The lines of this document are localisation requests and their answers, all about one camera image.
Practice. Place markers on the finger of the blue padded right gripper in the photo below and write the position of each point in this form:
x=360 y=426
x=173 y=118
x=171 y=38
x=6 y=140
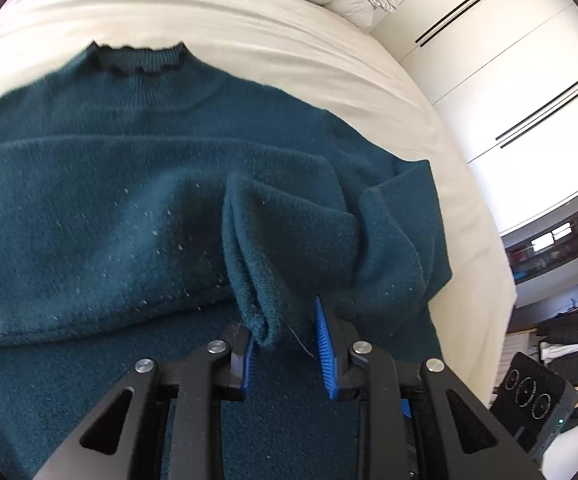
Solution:
x=334 y=340

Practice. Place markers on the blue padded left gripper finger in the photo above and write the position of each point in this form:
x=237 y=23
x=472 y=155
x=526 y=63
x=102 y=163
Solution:
x=242 y=358

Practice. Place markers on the dark teal knit sweater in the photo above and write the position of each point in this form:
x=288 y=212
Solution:
x=148 y=200

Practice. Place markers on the dark shelf unit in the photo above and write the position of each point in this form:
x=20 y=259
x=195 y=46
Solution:
x=545 y=270

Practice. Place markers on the beige bed sheet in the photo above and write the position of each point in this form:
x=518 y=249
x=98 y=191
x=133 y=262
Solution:
x=322 y=59

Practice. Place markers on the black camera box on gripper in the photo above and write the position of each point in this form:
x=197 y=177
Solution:
x=533 y=403

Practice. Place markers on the white wardrobe with black handles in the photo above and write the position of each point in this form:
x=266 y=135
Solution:
x=503 y=76

